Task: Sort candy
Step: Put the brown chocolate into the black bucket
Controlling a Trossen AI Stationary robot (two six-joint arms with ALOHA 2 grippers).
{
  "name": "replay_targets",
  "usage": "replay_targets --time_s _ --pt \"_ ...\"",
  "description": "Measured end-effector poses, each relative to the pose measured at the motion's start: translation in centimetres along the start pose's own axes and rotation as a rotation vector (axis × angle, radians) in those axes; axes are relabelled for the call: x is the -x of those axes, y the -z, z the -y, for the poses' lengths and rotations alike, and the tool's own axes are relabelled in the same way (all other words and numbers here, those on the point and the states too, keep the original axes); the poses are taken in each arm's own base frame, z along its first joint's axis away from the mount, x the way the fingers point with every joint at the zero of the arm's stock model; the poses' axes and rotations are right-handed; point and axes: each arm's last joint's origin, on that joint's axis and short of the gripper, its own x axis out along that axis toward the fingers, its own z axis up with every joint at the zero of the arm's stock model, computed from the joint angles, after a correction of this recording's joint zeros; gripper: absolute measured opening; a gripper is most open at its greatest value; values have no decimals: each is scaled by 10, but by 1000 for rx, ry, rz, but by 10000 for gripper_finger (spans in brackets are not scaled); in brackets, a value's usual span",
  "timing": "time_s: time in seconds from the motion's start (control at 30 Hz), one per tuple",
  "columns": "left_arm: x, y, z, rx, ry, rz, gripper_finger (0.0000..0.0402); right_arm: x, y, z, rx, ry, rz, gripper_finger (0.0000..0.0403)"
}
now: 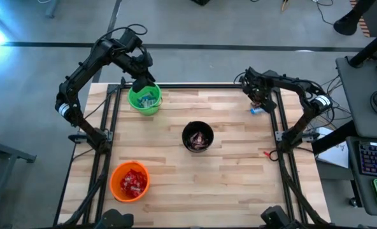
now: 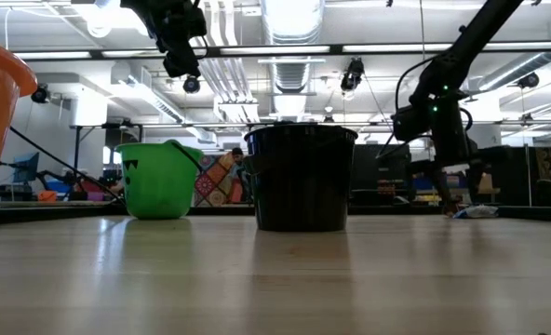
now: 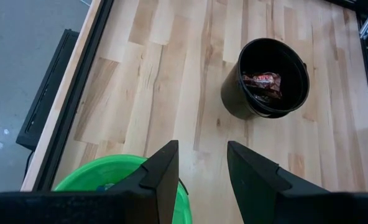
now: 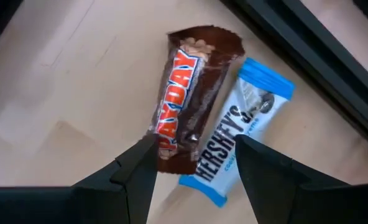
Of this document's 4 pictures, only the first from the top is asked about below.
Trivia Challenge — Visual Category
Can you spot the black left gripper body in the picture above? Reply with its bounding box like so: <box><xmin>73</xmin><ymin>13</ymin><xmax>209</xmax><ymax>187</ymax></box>
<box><xmin>127</xmin><ymin>64</ymin><xmax>152</xmax><ymax>83</ymax></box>

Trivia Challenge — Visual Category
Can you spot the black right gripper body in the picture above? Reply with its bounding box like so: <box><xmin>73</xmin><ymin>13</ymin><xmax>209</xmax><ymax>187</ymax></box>
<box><xmin>245</xmin><ymin>72</ymin><xmax>272</xmax><ymax>102</ymax></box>

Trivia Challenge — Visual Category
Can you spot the green plastic face bucket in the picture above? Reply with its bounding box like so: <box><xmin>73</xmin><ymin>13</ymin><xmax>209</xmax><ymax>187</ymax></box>
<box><xmin>127</xmin><ymin>81</ymin><xmax>163</xmax><ymax>116</ymax></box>

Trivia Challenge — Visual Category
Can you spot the white power adapter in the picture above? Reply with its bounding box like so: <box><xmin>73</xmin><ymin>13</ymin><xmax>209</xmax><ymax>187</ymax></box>
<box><xmin>315</xmin><ymin>126</ymin><xmax>331</xmax><ymax>137</ymax></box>

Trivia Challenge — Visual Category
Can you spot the black plastic bucket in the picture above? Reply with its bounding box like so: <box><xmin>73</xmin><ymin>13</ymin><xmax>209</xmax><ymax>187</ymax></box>
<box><xmin>181</xmin><ymin>120</ymin><xmax>215</xmax><ymax>154</ymax></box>

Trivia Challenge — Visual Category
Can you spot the white paper sheet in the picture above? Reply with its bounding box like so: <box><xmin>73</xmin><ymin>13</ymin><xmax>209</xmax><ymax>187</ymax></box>
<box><xmin>317</xmin><ymin>141</ymin><xmax>350</xmax><ymax>169</ymax></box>

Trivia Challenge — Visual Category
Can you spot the dark grey desk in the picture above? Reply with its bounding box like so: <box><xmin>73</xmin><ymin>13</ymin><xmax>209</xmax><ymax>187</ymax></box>
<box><xmin>334</xmin><ymin>55</ymin><xmax>377</xmax><ymax>218</ymax></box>

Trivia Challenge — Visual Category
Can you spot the orange plastic bucket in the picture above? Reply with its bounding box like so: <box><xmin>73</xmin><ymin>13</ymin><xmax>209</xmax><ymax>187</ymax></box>
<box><xmin>108</xmin><ymin>160</ymin><xmax>151</xmax><ymax>204</ymax></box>

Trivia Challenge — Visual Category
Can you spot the person's leg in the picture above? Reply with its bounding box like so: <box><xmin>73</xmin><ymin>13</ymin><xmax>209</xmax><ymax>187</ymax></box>
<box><xmin>333</xmin><ymin>0</ymin><xmax>377</xmax><ymax>36</ymax></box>

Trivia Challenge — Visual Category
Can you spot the black diagonal pole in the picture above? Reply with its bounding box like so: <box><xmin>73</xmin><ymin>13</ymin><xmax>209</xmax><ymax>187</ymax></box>
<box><xmin>347</xmin><ymin>25</ymin><xmax>377</xmax><ymax>68</ymax></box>

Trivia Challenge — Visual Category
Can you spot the black backlit keyboard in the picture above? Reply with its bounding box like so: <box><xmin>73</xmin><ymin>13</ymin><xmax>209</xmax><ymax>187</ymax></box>
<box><xmin>359</xmin><ymin>141</ymin><xmax>377</xmax><ymax>178</ymax></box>

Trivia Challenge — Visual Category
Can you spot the grey metal cart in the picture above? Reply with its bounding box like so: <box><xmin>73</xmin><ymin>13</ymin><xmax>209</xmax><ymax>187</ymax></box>
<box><xmin>0</xmin><ymin>127</ymin><xmax>37</xmax><ymax>229</ymax></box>

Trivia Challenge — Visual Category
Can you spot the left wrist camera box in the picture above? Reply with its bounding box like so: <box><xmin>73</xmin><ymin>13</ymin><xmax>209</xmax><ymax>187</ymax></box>
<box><xmin>137</xmin><ymin>52</ymin><xmax>154</xmax><ymax>68</ymax></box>

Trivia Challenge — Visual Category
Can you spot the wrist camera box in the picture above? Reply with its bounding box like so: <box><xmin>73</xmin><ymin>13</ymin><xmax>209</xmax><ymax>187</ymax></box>
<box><xmin>137</xmin><ymin>52</ymin><xmax>154</xmax><ymax>68</ymax></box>
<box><xmin>241</xmin><ymin>67</ymin><xmax>257</xmax><ymax>85</ymax></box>

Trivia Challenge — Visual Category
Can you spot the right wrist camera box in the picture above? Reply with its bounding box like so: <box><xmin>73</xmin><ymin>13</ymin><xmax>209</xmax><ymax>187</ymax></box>
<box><xmin>241</xmin><ymin>67</ymin><xmax>257</xmax><ymax>85</ymax></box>

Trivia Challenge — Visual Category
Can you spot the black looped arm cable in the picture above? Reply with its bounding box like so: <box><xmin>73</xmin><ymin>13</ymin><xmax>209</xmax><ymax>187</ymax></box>
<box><xmin>91</xmin><ymin>24</ymin><xmax>148</xmax><ymax>57</ymax></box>

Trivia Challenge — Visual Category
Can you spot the black aluminium table frame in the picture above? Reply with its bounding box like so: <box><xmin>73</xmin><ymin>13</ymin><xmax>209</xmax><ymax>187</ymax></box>
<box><xmin>53</xmin><ymin>76</ymin><xmax>329</xmax><ymax>229</ymax></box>

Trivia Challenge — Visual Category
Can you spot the black floor cable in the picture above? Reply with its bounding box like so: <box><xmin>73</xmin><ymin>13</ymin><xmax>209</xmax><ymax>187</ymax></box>
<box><xmin>320</xmin><ymin>75</ymin><xmax>344</xmax><ymax>96</ymax></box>
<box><xmin>309</xmin><ymin>79</ymin><xmax>352</xmax><ymax>131</ymax></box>
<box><xmin>312</xmin><ymin>0</ymin><xmax>336</xmax><ymax>26</ymax></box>

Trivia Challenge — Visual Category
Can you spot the grey metal floor post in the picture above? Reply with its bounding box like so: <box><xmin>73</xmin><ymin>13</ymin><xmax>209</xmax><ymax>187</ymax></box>
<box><xmin>45</xmin><ymin>0</ymin><xmax>60</xmax><ymax>19</ymax></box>

